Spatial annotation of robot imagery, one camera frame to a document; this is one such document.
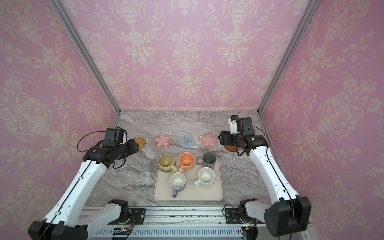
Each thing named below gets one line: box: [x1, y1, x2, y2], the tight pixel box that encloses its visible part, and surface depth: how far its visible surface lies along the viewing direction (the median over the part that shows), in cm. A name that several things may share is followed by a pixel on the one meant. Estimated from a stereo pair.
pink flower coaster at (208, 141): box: [198, 131, 219, 150], surface depth 105 cm
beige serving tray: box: [153, 155, 224, 202], surface depth 84 cm
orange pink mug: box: [178, 152, 195, 173], surface depth 88 cm
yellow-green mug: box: [158, 153, 178, 173], surface depth 85 cm
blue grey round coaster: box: [179, 135, 196, 149], surface depth 105 cm
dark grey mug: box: [195, 151, 217, 169], surface depth 86 cm
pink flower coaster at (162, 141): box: [151, 131, 173, 150], surface depth 105 cm
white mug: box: [194, 167, 215, 188], surface depth 82 cm
